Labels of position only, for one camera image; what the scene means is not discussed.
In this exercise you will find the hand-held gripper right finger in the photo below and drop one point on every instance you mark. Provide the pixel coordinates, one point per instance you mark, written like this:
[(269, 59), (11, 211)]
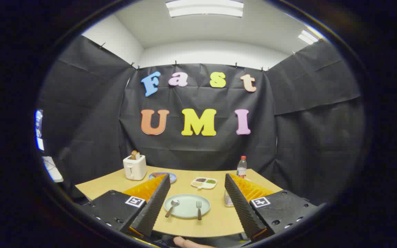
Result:
[(241, 206)]

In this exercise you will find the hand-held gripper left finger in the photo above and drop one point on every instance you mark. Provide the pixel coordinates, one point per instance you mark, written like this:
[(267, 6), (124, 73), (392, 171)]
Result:
[(153, 206)]

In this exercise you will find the brown steak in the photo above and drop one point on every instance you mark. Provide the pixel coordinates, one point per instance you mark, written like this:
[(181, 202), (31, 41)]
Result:
[(158, 175)]

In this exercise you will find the light green plate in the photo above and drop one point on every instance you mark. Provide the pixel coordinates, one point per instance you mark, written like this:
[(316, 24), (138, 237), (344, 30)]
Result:
[(186, 210)]

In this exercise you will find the blue plate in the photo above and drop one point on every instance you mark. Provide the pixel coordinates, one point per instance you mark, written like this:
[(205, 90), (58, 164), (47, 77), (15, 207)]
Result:
[(172, 177)]

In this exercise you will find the clear red-capped water bottle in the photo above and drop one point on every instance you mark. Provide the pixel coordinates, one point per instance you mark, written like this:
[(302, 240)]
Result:
[(241, 168)]

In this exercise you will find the white toaster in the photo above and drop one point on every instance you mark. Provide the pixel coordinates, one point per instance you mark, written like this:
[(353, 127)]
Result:
[(134, 168)]

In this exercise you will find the white divided tray with beans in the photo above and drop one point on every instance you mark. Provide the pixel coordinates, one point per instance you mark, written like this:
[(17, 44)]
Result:
[(204, 183)]

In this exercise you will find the toasted bread slice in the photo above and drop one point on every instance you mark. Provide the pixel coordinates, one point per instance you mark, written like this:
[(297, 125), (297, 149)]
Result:
[(135, 155)]

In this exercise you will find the black backdrop cloth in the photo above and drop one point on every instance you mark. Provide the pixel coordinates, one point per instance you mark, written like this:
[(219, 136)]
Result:
[(202, 151)]

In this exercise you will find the white paper sheet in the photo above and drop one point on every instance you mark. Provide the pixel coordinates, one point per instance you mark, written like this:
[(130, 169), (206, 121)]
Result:
[(52, 168)]

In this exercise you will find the small ceiling light panel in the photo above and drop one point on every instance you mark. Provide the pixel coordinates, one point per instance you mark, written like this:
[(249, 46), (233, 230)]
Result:
[(308, 37)]

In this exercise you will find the large ceiling light panel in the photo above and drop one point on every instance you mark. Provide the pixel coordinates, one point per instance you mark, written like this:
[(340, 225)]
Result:
[(205, 8)]

